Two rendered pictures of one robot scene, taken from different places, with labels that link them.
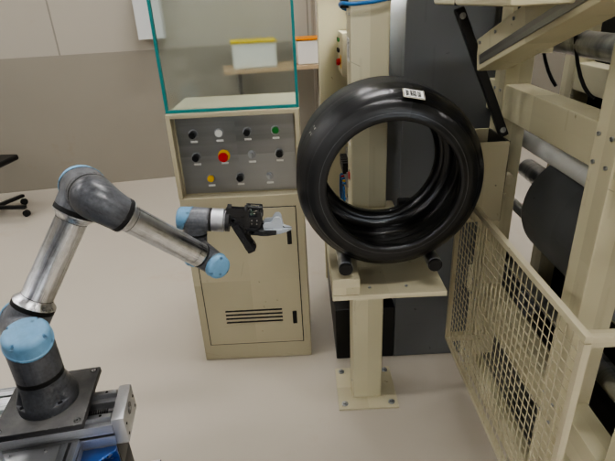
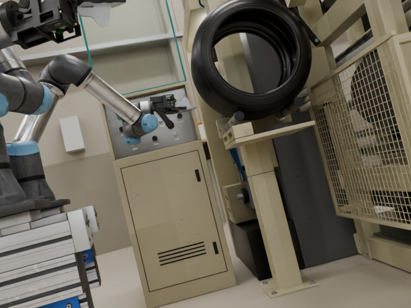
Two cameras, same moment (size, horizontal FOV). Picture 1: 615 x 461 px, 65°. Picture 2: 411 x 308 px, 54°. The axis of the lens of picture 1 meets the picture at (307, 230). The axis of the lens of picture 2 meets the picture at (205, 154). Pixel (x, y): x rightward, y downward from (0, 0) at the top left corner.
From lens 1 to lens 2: 1.11 m
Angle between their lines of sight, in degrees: 29
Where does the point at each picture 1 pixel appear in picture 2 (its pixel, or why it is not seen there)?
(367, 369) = (284, 255)
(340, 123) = (213, 17)
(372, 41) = not seen: hidden behind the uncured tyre
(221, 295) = (153, 238)
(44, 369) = (33, 165)
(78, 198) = (56, 60)
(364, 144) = (233, 70)
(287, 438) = not seen: outside the picture
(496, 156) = (318, 57)
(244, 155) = not seen: hidden behind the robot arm
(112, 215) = (78, 68)
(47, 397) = (34, 188)
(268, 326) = (195, 262)
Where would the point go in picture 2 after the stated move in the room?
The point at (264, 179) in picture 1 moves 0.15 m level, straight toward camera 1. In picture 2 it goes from (172, 137) to (174, 134)
